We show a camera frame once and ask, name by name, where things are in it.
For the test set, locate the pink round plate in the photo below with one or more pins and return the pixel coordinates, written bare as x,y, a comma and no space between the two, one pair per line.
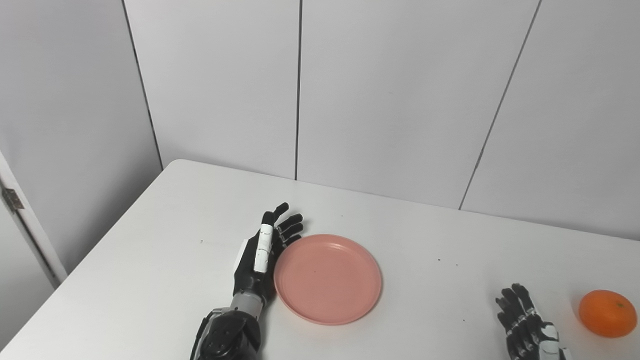
327,280

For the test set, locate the metal door hinge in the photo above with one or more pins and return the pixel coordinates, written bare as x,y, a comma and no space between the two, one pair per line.
12,198

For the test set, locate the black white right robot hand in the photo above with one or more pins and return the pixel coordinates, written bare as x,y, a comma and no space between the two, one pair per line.
525,330

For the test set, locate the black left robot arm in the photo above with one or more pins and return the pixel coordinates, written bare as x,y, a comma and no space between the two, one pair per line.
227,335

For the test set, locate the orange fruit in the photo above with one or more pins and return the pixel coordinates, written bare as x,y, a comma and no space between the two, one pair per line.
607,313

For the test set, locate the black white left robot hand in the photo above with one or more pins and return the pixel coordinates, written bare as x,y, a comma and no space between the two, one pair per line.
262,250

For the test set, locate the white door frame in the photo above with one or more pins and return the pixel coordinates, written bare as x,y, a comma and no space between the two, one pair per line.
35,235

